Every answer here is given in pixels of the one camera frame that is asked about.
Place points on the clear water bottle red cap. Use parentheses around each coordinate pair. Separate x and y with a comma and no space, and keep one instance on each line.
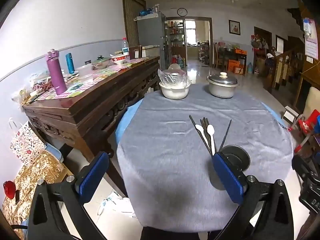
(125,47)

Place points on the framed wall picture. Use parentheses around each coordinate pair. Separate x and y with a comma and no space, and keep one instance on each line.
(234,27)

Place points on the wall calendar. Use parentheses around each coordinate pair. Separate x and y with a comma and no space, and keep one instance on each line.
(311,40)

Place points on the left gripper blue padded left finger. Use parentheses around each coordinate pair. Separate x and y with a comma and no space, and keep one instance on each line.
(90,176)

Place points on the red white bowl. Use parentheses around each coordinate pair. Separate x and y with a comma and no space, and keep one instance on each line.
(119,59)

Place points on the wooden stair railing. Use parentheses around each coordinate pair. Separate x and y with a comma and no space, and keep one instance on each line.
(283,68)

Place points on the purple thermos bottle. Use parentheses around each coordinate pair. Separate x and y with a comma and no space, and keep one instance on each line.
(53,64)

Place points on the teal thermos bottle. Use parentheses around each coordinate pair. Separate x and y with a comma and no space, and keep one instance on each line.
(70,64)

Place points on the floral patterned bag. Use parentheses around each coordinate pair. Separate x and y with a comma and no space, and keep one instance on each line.
(26,145)

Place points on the glass lidded bowl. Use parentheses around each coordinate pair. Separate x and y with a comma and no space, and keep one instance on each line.
(101,62)

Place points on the round wall clock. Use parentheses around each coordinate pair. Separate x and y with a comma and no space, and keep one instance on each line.
(182,12)

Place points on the white chest freezer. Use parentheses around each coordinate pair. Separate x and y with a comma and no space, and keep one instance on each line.
(150,51)

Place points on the carved wooden sideboard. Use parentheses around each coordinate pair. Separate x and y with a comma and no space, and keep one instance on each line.
(86,121)

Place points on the white bowl with plastic wrap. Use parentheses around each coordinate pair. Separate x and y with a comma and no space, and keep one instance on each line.
(174,82)

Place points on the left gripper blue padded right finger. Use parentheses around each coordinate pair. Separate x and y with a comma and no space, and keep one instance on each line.
(231,177)

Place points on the dark dining table background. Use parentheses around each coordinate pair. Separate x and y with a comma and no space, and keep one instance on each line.
(232,60)

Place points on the black utensil holder cup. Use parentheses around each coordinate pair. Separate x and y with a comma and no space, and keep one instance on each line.
(237,156)

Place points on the grey table cloth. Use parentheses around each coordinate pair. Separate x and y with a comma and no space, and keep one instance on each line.
(167,170)

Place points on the grey refrigerator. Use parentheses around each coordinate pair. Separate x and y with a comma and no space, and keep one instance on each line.
(151,33)

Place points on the dark chopstick bundle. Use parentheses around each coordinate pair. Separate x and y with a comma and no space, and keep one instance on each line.
(205,123)

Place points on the metal pot with lid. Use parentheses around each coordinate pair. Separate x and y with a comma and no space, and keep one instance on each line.
(222,86)

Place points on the checkered table mat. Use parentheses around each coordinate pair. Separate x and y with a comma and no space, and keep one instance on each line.
(80,84)

